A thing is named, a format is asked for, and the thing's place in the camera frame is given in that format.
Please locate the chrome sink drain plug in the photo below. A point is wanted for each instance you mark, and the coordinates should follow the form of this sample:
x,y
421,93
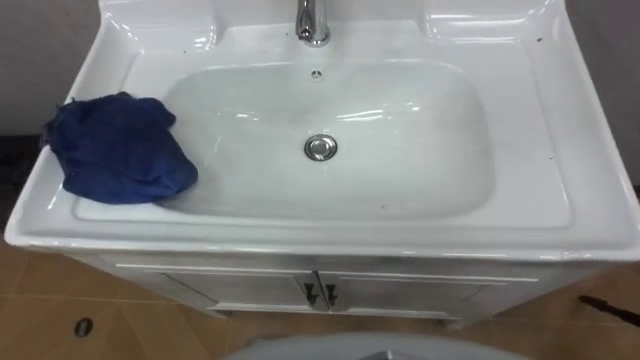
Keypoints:
x,y
320,147

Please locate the white vanity cabinet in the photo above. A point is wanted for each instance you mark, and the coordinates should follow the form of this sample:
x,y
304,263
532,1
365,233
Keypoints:
x,y
400,290

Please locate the chrome faucet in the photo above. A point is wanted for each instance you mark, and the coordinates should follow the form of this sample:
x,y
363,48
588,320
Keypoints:
x,y
312,22

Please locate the robot body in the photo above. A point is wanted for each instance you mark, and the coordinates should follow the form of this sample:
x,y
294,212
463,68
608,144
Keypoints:
x,y
375,348

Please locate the dark blue cloth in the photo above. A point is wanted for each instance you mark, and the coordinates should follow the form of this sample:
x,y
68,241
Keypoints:
x,y
117,150

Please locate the white ceramic washbasin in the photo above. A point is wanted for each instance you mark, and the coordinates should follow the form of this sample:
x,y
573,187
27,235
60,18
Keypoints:
x,y
525,165

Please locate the round metal floor drain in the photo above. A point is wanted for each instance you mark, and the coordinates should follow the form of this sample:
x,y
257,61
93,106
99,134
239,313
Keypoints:
x,y
83,327

